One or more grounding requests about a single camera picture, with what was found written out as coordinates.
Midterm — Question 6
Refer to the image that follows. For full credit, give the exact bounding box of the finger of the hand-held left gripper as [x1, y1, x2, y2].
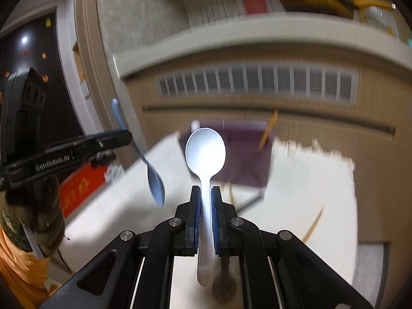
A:
[84, 150, 117, 165]
[75, 130, 133, 154]

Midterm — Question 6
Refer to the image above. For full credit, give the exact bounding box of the purple utensil holder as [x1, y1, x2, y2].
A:
[180, 121, 274, 189]

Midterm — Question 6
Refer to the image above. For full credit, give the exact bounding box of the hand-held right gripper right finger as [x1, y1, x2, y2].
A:
[210, 186, 374, 309]

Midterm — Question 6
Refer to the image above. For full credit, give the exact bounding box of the blue plastic spoon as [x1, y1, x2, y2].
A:
[111, 99, 166, 207]

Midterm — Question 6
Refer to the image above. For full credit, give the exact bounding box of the long grey vent grille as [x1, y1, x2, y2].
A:
[157, 64, 359, 105]

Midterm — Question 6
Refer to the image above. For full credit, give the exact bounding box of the red printed bag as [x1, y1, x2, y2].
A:
[59, 162, 111, 219]

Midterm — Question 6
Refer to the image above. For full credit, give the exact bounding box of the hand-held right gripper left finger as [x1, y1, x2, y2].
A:
[39, 185, 202, 309]

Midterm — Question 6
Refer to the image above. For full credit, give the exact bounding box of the white plastic spoon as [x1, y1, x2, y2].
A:
[185, 128, 227, 287]

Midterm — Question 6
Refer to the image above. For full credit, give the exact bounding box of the orange cloth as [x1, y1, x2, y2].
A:
[0, 225, 49, 309]

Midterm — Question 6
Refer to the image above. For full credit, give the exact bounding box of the black glossy door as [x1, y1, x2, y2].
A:
[0, 5, 86, 163]

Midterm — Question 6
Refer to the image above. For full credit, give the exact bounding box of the wall poster pink-dressed figure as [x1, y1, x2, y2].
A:
[187, 0, 284, 28]

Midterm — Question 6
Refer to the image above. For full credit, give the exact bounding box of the grey counter ledge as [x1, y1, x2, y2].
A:
[113, 10, 412, 81]

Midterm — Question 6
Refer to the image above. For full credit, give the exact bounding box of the yellow-lidded clear container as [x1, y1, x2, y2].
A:
[352, 0, 400, 36]

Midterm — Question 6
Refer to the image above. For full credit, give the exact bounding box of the crumpled white wrapper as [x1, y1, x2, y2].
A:
[105, 164, 124, 181]

